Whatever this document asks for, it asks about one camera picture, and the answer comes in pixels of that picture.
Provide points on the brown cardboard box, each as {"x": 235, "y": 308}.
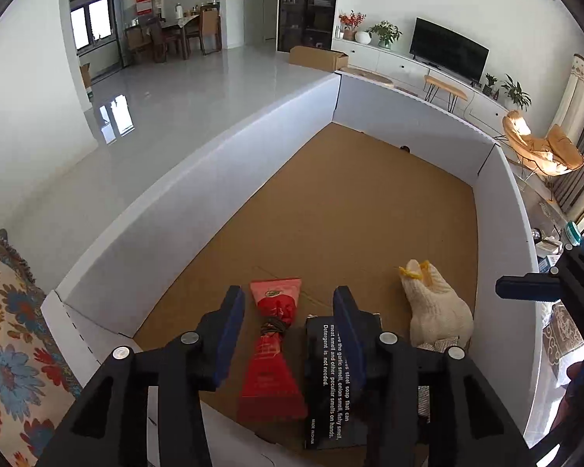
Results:
{"x": 316, "y": 57}

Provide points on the white television cabinet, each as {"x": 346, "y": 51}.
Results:
{"x": 394, "y": 61}

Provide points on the red wall poster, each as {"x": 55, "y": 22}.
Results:
{"x": 144, "y": 1}

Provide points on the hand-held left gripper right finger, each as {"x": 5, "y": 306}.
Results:
{"x": 346, "y": 323}

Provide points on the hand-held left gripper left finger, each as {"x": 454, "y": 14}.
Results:
{"x": 229, "y": 323}

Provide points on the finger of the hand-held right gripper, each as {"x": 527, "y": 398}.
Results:
{"x": 528, "y": 288}

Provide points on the round beige stool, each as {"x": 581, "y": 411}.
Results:
{"x": 372, "y": 78}

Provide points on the white cardboard box container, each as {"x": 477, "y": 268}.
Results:
{"x": 345, "y": 204}

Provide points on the wooden bench with metal legs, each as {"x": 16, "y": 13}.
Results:
{"x": 445, "y": 87}

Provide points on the black flat television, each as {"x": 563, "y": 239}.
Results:
{"x": 447, "y": 48}

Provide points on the white plush chicken toy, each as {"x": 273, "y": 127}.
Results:
{"x": 438, "y": 311}

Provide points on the orange lounge chair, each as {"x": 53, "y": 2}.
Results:
{"x": 535, "y": 148}

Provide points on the beige patterned curtain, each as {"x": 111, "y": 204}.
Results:
{"x": 576, "y": 92}

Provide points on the floral printed blanket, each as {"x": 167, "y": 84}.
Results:
{"x": 14, "y": 350}

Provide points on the dark glass display cabinet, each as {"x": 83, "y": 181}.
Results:
{"x": 306, "y": 5}

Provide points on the leafy green potted plant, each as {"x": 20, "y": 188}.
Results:
{"x": 516, "y": 91}

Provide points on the teal white round container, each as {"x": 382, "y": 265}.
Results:
{"x": 572, "y": 232}

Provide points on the small potted plant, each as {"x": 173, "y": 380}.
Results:
{"x": 490, "y": 82}

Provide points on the white round vase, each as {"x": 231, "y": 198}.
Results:
{"x": 362, "y": 37}

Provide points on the red flower bouquet in vase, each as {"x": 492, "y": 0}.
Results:
{"x": 351, "y": 20}

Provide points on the red cosmetic tube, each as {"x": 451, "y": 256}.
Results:
{"x": 271, "y": 379}

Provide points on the glass sliding door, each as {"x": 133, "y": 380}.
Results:
{"x": 97, "y": 24}

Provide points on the black printed box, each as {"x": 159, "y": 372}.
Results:
{"x": 328, "y": 399}

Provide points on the wooden dining table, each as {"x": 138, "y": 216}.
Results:
{"x": 182, "y": 27}

